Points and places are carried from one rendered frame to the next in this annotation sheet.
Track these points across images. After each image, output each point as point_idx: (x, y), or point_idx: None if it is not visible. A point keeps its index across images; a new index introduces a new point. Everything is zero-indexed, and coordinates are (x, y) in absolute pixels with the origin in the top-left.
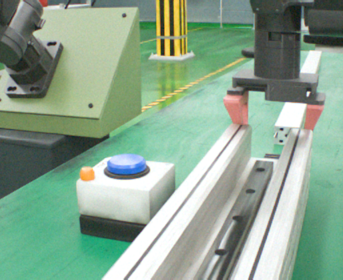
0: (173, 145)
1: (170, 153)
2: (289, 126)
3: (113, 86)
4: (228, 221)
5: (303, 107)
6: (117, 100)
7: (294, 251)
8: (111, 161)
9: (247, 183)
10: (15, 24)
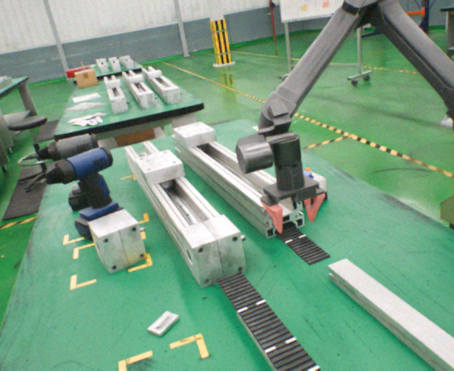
0: (391, 235)
1: (376, 230)
2: (335, 263)
3: None
4: (249, 183)
5: (379, 305)
6: None
7: (235, 202)
8: (306, 171)
9: (263, 193)
10: None
